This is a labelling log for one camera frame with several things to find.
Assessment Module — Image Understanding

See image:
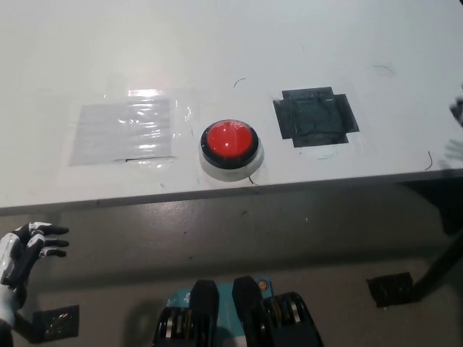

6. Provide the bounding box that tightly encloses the clear plastic taped sheet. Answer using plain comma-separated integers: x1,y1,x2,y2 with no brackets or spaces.
67,86,195,168

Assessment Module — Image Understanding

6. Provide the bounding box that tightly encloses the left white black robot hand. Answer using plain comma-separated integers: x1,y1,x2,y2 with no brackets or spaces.
0,221,70,291

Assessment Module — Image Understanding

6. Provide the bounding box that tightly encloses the black table leg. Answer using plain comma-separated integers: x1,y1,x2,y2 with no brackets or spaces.
412,229,463,301
12,310,41,343

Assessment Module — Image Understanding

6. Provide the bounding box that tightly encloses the black tape patch on table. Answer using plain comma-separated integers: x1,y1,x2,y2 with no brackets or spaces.
272,86,360,148

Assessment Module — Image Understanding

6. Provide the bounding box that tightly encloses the black table frame beam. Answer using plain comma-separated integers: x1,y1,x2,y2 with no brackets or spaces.
396,176,463,236

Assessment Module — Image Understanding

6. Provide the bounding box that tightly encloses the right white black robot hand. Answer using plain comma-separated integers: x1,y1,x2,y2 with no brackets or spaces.
439,85,463,171

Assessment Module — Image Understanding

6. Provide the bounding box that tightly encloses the red dome push button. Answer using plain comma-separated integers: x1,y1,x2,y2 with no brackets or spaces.
197,119,265,182

